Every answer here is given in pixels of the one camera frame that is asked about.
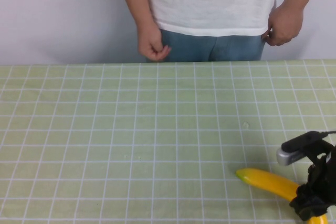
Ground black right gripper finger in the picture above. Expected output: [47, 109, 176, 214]
[297, 182, 331, 202]
[289, 198, 329, 222]

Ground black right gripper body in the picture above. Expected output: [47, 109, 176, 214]
[307, 144, 336, 190]

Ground yellow plastic banana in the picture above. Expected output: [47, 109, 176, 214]
[235, 167, 329, 224]

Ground person's left hand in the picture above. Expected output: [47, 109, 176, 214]
[263, 5, 306, 47]

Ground person's right hand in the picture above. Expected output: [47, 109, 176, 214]
[138, 22, 173, 63]

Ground blue jeans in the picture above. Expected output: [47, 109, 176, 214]
[145, 28, 267, 63]

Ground green checked tablecloth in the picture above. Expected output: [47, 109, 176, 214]
[0, 59, 336, 224]

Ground white t-shirt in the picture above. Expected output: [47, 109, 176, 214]
[144, 0, 278, 37]

